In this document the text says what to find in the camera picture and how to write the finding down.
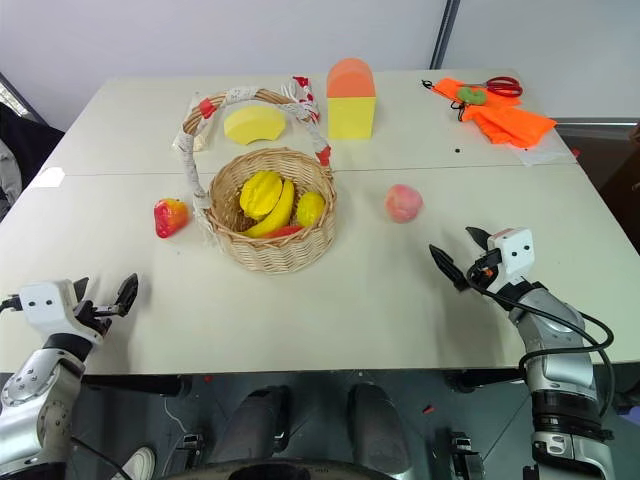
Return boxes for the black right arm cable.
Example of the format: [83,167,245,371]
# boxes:
[467,272,617,399]

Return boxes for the wicker basket with wrapped handle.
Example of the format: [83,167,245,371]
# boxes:
[172,87,339,275]

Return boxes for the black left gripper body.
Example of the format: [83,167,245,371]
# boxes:
[73,298,122,345]

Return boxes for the red and white cloth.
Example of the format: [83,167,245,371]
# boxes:
[279,75,322,124]

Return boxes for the green felt piece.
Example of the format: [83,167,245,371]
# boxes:
[457,85,489,105]

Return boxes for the yellow foam half disc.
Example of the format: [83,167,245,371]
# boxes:
[223,104,287,147]

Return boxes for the pink peach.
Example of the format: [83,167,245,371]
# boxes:
[383,183,425,224]

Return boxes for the white shoe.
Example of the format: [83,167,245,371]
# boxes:
[122,446,157,480]

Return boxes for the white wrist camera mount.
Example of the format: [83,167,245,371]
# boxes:
[485,227,536,294]
[18,279,84,342]

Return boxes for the clear plastic sheet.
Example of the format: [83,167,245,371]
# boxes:
[517,143,581,168]

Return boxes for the yellow star fruit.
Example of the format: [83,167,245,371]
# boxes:
[238,170,285,221]

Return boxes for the grey metal post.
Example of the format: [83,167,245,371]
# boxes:
[428,0,462,71]

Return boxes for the red strawberry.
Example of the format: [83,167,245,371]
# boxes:
[153,197,191,240]

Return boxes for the brown wooden furniture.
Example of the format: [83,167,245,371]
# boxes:
[598,122,640,214]

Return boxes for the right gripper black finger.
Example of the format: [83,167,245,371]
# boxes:
[428,243,472,293]
[465,226,494,251]

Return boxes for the yellow foam cube block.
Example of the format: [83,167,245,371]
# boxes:
[327,94,377,141]

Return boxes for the red chili pepper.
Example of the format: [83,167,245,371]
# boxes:
[259,224,305,240]

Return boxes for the orange fabric piece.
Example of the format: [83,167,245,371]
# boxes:
[432,77,524,121]
[468,106,558,149]

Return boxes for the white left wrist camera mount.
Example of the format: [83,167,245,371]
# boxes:
[18,279,84,342]

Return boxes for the yellow banana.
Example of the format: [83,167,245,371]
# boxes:
[242,178,297,239]

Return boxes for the dark clothed bystander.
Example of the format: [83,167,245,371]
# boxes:
[0,72,67,224]

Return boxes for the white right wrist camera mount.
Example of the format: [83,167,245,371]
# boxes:
[485,227,536,294]

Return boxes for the yellow lemon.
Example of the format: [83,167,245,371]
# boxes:
[295,191,327,229]

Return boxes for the red handled scissors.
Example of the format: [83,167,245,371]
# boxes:
[473,75,524,98]

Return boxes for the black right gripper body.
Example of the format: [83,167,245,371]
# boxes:
[467,247,504,294]

